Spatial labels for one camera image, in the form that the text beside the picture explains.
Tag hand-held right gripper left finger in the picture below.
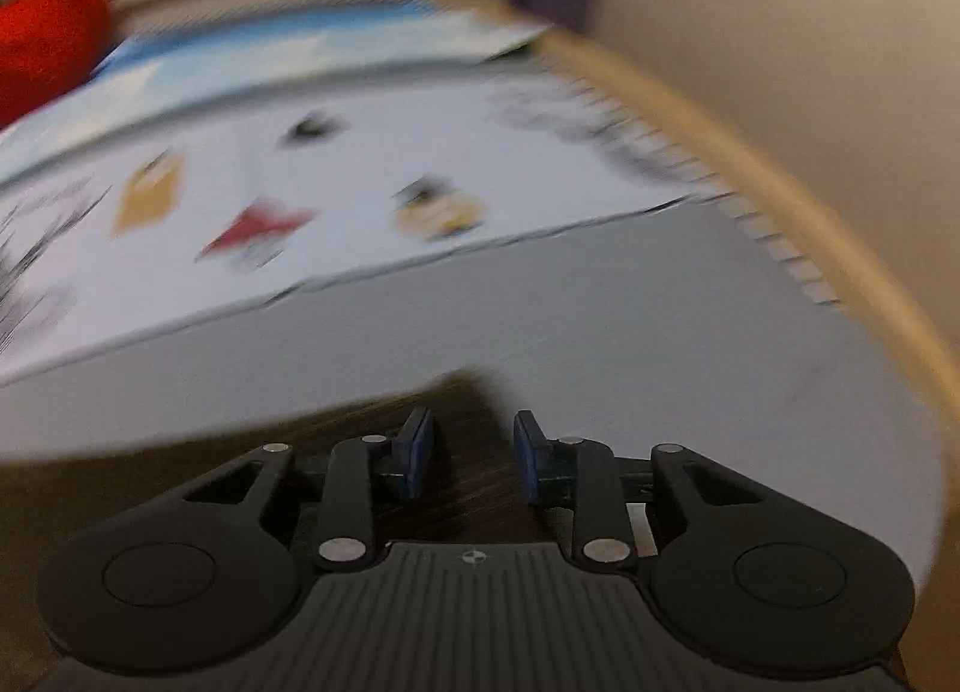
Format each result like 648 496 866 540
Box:
182 405 437 571

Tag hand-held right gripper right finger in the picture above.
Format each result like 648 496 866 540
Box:
511 409 760 571

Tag olive brown pants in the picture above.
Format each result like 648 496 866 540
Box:
0 366 575 692

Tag printed play mat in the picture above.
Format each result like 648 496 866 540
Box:
0 0 947 592

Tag red folded blanket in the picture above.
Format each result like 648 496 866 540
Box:
0 0 113 131

